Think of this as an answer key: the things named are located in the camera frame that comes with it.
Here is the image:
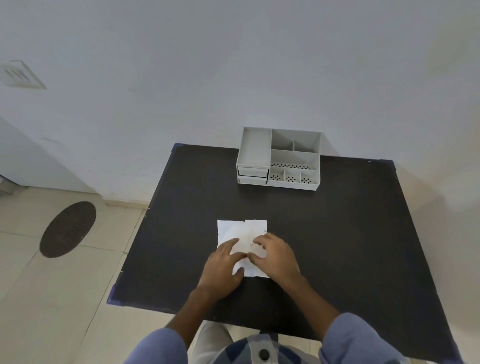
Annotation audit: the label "dark oval floor cover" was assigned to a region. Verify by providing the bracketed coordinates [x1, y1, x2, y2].
[39, 201, 97, 259]

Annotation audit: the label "white paper sheet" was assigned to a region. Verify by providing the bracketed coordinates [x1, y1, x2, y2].
[217, 218, 271, 279]

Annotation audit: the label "person's left forearm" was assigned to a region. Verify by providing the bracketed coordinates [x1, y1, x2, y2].
[165, 286, 228, 351]

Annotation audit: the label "blue checked shirt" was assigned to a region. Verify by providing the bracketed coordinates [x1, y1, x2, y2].
[124, 312, 466, 364]

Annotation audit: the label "person's right forearm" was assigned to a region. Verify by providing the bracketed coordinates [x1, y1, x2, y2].
[275, 277, 343, 342]

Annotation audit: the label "person's right hand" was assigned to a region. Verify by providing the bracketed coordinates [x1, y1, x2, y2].
[247, 232, 304, 288]

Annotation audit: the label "white wall vent cover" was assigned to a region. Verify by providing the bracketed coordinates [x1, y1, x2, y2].
[0, 60, 47, 90]

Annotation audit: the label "white cabinet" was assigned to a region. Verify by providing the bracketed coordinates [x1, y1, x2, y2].
[0, 116, 99, 195]

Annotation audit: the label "black square table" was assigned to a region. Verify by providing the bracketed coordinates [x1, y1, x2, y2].
[107, 143, 466, 364]

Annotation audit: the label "grey plastic desk organizer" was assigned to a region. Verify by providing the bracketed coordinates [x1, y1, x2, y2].
[236, 127, 323, 193]

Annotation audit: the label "beige trousers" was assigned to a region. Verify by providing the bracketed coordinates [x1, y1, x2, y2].
[187, 322, 235, 364]

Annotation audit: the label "person's left hand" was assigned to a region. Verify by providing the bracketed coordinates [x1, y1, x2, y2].
[197, 238, 248, 301]

